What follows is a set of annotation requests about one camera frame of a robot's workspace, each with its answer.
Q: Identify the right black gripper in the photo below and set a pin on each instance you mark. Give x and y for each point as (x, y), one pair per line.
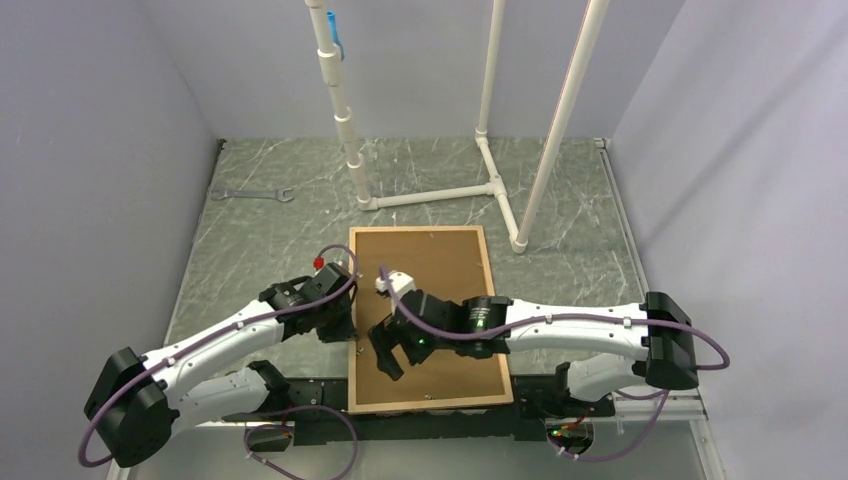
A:
(385, 336)

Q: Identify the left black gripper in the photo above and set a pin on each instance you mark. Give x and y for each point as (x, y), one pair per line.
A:
(345, 331)

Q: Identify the brown backing board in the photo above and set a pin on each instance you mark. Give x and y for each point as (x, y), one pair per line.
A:
(451, 263)

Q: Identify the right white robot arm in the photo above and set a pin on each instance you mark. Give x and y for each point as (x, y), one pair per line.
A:
(645, 343)

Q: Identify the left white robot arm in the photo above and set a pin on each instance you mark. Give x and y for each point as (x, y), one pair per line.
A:
(140, 401)

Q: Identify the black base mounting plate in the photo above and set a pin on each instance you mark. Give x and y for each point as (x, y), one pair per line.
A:
(535, 400)

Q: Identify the grey metal wrench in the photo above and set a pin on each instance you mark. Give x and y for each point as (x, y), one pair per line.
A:
(283, 195)

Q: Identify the blue nozzle on pipe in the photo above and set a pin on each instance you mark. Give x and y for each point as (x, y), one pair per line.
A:
(331, 18)

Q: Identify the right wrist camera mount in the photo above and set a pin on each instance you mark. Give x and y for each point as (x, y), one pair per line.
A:
(400, 282)

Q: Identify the aluminium rail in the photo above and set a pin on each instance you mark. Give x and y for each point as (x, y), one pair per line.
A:
(273, 434)

